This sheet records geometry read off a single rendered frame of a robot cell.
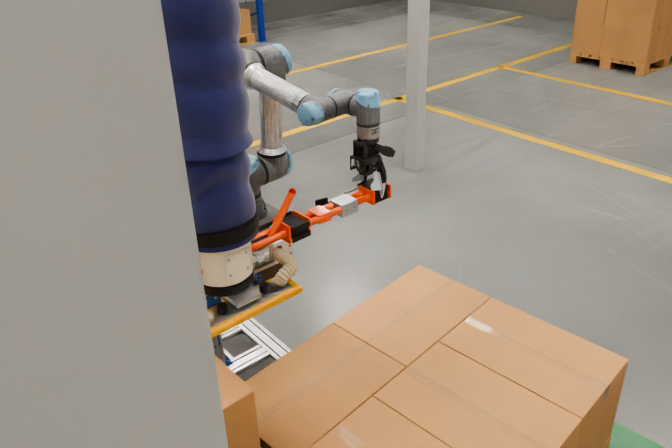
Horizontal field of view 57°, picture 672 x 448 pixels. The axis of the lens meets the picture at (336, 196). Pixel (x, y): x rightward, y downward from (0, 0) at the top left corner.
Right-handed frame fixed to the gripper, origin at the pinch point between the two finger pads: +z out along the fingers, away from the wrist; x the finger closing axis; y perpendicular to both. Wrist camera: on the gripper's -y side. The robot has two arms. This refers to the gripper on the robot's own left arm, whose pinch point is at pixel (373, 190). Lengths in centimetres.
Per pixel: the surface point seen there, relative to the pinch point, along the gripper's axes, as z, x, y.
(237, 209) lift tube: -19, 12, 59
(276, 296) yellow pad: 11, 14, 52
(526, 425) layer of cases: 71, 61, -13
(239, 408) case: 34, 23, 72
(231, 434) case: 41, 23, 76
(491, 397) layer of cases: 71, 45, -15
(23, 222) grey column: -83, 117, 126
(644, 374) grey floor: 126, 55, -131
